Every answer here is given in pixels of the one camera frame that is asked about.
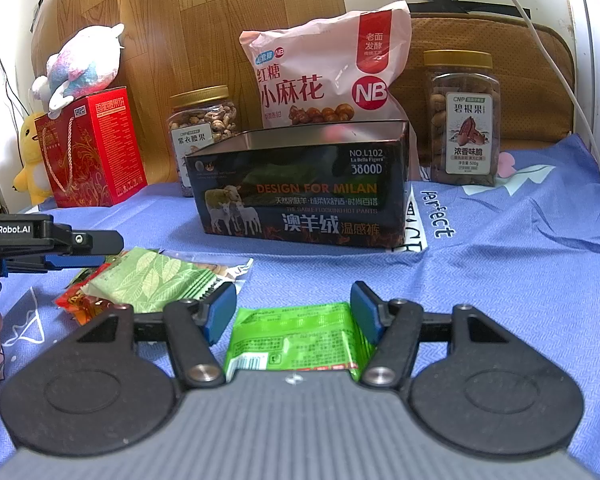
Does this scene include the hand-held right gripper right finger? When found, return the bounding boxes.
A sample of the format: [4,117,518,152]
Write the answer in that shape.
[350,281,511,391]

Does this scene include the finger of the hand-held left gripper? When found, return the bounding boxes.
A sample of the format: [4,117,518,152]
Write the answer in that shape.
[2,229,125,273]

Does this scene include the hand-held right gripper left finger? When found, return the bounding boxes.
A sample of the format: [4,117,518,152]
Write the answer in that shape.
[77,282,237,392]

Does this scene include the red snack packet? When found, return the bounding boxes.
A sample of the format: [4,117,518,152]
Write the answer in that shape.
[55,284,133,328]

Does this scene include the light green leaf-print packet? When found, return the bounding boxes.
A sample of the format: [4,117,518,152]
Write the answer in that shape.
[86,246,237,315]

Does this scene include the bright green snack packet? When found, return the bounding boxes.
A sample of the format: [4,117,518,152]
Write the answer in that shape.
[224,301,377,383]

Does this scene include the black tin box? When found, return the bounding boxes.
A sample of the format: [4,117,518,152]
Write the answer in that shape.
[184,120,412,251]

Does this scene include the dark green snack packet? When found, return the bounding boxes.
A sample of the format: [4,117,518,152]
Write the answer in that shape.
[72,266,99,288]

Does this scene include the yellow plush duck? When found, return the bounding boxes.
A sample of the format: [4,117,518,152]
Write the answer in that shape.
[12,110,56,206]

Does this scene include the red gift box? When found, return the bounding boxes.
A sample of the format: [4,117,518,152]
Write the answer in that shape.
[35,87,148,209]

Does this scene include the blue printed cloth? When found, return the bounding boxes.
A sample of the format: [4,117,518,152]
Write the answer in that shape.
[0,132,600,478]

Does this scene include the cashew jar with gold lid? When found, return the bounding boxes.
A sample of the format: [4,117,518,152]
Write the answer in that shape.
[166,85,241,198]

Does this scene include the pink white plush unicorn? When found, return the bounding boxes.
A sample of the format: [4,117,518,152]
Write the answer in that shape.
[28,24,126,111]

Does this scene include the pecan jar with gold lid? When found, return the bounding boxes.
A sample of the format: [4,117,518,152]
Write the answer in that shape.
[423,50,502,188]

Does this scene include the pink snack bag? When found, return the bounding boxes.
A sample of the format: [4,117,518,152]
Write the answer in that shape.
[239,1,421,181]

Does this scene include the wooden board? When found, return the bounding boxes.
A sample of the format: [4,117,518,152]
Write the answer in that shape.
[32,0,341,186]

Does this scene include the brown cushion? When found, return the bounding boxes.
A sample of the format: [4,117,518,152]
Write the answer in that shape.
[407,10,576,153]

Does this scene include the black tape strip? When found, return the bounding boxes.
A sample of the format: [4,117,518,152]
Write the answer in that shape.
[482,0,531,18]

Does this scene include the white cable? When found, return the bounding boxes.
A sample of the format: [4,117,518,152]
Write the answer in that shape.
[480,0,600,186]

